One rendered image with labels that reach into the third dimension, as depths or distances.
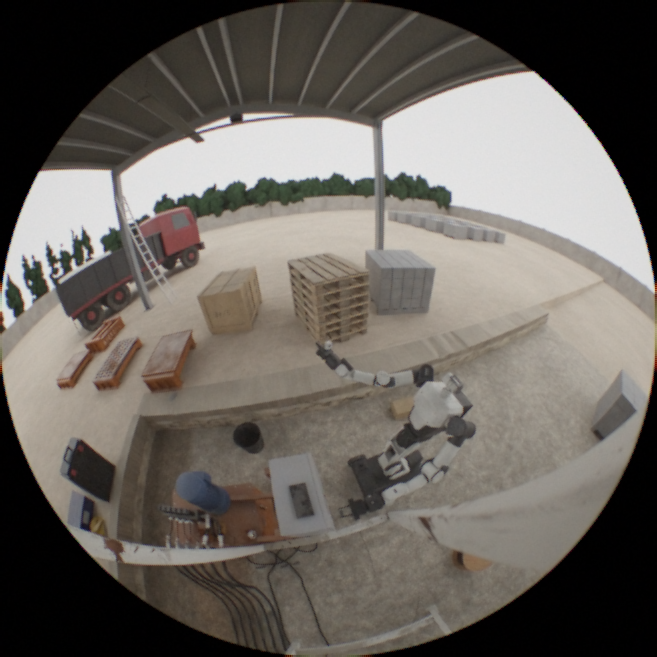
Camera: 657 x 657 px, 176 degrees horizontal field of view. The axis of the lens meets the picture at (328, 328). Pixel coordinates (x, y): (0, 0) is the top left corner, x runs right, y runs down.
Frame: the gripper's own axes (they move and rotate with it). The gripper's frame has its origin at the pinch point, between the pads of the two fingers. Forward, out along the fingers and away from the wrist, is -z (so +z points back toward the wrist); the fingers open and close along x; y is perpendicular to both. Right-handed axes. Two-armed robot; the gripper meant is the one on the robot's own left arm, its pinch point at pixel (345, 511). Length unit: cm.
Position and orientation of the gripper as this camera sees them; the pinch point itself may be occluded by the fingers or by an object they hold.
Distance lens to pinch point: 115.6
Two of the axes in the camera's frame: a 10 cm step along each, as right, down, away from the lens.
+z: 9.7, -1.9, 1.8
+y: 0.5, 8.2, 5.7
